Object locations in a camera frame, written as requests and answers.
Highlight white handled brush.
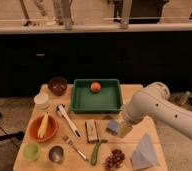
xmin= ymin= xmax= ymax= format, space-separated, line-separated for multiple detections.
xmin=57 ymin=104 xmax=81 ymax=138

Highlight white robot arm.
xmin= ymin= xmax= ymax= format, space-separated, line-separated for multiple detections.
xmin=118 ymin=82 xmax=192 ymax=140

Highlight blue sponge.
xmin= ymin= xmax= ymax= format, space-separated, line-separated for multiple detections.
xmin=106 ymin=120 xmax=120 ymax=134

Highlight green plastic tray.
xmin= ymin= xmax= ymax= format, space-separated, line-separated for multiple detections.
xmin=70 ymin=79 xmax=123 ymax=114

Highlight green peeler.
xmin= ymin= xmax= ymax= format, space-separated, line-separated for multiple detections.
xmin=90 ymin=139 xmax=108 ymax=166

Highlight wooden block eraser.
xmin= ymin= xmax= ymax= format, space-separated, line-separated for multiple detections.
xmin=85 ymin=119 xmax=99 ymax=143

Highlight grey folded cloth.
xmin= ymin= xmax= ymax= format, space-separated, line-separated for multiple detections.
xmin=130 ymin=133 xmax=159 ymax=171

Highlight bunch of red grapes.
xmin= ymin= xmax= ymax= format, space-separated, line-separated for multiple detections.
xmin=104 ymin=149 xmax=125 ymax=171

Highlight orange fruit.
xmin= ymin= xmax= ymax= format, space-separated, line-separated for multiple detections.
xmin=90 ymin=82 xmax=101 ymax=93

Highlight small metal bowl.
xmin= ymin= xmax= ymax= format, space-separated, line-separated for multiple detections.
xmin=48 ymin=146 xmax=64 ymax=163

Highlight dark red bowl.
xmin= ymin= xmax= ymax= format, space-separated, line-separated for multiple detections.
xmin=48 ymin=77 xmax=67 ymax=96

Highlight white stacked cups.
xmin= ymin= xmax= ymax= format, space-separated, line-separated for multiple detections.
xmin=34 ymin=92 xmax=49 ymax=109

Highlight orange bowl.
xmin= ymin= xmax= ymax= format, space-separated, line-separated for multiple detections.
xmin=29 ymin=115 xmax=58 ymax=142

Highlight light green cup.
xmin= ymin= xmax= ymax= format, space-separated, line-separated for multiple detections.
xmin=23 ymin=143 xmax=40 ymax=160

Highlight black tripod leg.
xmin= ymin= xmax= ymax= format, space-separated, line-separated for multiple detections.
xmin=0 ymin=112 xmax=24 ymax=143

